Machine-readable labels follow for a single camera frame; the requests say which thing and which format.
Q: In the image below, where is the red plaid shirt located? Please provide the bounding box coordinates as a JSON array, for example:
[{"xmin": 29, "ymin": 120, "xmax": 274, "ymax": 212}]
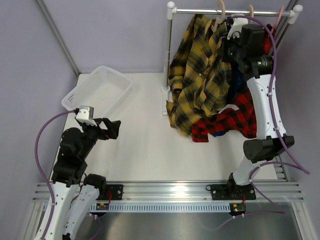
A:
[{"xmin": 191, "ymin": 24, "xmax": 273, "ymax": 143}]

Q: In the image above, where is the white slotted cable duct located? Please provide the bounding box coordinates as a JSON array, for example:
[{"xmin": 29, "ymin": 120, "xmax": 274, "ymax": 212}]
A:
[{"xmin": 89, "ymin": 202, "xmax": 231, "ymax": 213}]

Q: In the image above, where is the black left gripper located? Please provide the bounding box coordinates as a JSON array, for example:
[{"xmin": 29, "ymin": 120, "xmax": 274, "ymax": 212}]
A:
[{"xmin": 79, "ymin": 117, "xmax": 121, "ymax": 160}]

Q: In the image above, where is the beige hanger with blue shirt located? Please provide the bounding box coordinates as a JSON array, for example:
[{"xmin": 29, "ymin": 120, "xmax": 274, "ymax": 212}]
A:
[{"xmin": 248, "ymin": 4, "xmax": 254, "ymax": 24}]

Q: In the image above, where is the aluminium mounting rail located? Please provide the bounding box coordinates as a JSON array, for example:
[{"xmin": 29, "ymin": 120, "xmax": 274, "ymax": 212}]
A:
[{"xmin": 32, "ymin": 181, "xmax": 305, "ymax": 202}]

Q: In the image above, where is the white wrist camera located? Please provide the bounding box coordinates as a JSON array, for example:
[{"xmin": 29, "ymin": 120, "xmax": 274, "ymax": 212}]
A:
[
  {"xmin": 75, "ymin": 105, "xmax": 97, "ymax": 126},
  {"xmin": 227, "ymin": 15, "xmax": 249, "ymax": 40}
]

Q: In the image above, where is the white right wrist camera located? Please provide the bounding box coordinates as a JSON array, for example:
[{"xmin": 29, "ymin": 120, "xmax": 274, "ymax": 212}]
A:
[{"xmin": 227, "ymin": 15, "xmax": 249, "ymax": 40}]

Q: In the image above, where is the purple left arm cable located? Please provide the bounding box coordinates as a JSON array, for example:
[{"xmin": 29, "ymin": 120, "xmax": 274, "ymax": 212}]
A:
[{"xmin": 34, "ymin": 110, "xmax": 78, "ymax": 240}]

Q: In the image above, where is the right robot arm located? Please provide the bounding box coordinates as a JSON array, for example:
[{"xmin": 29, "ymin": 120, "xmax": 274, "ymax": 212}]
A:
[{"xmin": 221, "ymin": 24, "xmax": 295, "ymax": 200}]

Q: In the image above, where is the pink hanger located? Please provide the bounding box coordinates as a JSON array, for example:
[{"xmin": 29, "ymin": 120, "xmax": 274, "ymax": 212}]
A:
[{"xmin": 272, "ymin": 5, "xmax": 285, "ymax": 31}]

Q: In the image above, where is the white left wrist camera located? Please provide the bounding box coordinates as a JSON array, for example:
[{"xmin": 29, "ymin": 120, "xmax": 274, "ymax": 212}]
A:
[{"xmin": 75, "ymin": 105, "xmax": 97, "ymax": 126}]

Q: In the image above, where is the white clothes rack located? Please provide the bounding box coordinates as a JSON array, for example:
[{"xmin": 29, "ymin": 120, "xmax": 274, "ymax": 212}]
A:
[{"xmin": 161, "ymin": 0, "xmax": 303, "ymax": 116}]

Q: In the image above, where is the yellow plaid shirt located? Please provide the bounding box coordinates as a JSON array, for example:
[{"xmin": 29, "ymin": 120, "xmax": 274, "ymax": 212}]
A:
[{"xmin": 166, "ymin": 14, "xmax": 232, "ymax": 137}]

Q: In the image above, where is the blue plaid shirt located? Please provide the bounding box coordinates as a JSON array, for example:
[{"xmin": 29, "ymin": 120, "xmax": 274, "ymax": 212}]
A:
[{"xmin": 217, "ymin": 21, "xmax": 250, "ymax": 137}]

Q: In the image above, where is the white plastic basket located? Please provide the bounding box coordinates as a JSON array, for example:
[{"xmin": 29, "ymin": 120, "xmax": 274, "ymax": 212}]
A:
[{"xmin": 61, "ymin": 66, "xmax": 133, "ymax": 118}]

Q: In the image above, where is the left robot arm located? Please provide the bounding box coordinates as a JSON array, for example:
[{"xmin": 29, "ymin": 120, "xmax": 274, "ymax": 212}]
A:
[{"xmin": 34, "ymin": 118, "xmax": 123, "ymax": 240}]

